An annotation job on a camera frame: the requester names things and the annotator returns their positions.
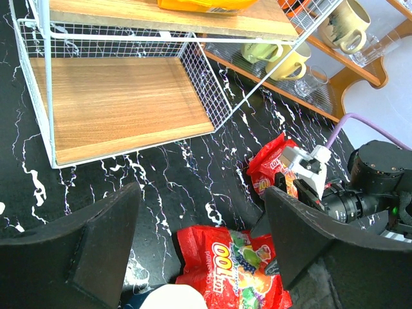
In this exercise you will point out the light green mug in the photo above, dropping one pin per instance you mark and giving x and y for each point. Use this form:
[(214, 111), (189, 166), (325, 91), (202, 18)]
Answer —
[(255, 52)]

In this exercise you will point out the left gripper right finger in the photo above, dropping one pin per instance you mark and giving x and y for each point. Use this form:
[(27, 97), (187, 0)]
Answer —
[(327, 264)]

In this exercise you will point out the blue paper cup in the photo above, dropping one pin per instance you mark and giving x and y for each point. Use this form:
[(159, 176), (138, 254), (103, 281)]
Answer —
[(168, 296)]

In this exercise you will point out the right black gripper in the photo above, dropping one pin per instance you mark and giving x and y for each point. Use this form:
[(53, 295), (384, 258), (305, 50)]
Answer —
[(340, 201)]

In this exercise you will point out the clear glass middle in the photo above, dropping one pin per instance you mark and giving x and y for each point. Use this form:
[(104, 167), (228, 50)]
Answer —
[(369, 52)]

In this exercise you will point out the yellow orange candy bag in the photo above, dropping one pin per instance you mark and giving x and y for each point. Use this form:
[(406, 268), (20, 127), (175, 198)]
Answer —
[(230, 7)]

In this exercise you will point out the red candy bag right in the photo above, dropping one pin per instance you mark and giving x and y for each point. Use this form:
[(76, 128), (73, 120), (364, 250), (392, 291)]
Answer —
[(266, 164)]

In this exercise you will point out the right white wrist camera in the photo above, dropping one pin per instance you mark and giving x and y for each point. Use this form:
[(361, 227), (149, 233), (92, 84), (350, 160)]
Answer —
[(310, 167)]

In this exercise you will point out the red candy bag left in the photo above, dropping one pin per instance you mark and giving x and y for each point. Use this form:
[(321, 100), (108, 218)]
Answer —
[(227, 268)]

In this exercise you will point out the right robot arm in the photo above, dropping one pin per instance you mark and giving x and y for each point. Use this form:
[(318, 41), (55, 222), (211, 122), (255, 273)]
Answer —
[(380, 181)]

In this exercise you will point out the beige large mug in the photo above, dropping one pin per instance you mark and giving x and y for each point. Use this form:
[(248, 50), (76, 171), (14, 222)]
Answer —
[(345, 28)]

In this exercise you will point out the white wire wooden shelf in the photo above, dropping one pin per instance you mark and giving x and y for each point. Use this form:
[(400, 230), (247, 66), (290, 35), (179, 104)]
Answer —
[(110, 77)]

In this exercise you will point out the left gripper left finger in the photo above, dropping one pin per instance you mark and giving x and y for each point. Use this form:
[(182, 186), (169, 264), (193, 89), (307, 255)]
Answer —
[(76, 261)]

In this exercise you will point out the orange mug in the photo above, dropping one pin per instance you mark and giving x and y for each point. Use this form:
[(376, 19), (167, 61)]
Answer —
[(293, 7)]

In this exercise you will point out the clear glass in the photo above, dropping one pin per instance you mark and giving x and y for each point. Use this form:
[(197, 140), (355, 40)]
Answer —
[(314, 78), (369, 52)]

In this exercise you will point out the pale yellow mug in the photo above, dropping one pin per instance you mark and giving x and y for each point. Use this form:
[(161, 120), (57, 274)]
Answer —
[(293, 67)]

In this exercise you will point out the clear glass bottom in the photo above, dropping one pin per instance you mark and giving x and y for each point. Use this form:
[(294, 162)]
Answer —
[(314, 78)]

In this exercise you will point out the wooden cup rack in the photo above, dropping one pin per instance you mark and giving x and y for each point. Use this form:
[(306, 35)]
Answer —
[(328, 100)]

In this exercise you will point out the red candy bag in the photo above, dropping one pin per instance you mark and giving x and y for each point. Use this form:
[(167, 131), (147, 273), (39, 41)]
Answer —
[(266, 164), (227, 268)]

